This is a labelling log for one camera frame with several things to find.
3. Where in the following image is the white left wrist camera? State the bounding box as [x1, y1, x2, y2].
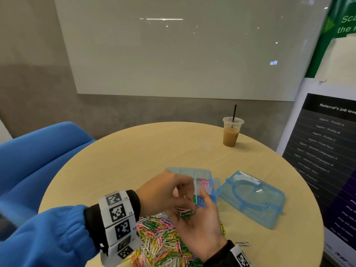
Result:
[100, 242, 142, 267]

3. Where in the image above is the blue upholstered chair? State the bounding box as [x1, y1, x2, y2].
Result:
[0, 121, 96, 226]

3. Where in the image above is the left wrist marker band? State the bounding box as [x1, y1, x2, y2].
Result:
[99, 191, 141, 259]

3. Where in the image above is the wrist marker band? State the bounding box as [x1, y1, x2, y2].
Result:
[99, 191, 141, 259]
[231, 245, 254, 267]

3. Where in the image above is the person's left hand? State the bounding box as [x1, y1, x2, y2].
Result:
[136, 169, 195, 216]

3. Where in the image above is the pile of coloured paper clips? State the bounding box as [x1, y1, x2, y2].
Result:
[129, 214, 226, 267]

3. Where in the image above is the blue compartment organizer box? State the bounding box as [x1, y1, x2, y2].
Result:
[166, 167, 221, 208]

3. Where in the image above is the right wrist marker band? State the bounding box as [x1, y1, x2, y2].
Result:
[231, 245, 254, 267]

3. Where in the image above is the white wall board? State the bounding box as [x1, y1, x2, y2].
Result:
[54, 0, 333, 102]

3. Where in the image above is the round wooden table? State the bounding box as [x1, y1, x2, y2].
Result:
[38, 122, 325, 267]

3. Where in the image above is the handful of assorted paper clips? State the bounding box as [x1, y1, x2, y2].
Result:
[175, 206, 197, 218]

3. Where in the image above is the iced coffee plastic cup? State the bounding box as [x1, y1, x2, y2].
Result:
[222, 116, 245, 147]

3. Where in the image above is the person's left forearm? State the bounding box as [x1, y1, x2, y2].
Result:
[0, 189, 141, 267]

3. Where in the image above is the blue transparent box lid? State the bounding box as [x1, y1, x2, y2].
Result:
[216, 171, 286, 230]

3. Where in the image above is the person's right hand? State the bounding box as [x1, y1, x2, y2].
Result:
[167, 183, 228, 262]

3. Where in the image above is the standing poster banner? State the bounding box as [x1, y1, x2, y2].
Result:
[276, 0, 356, 267]

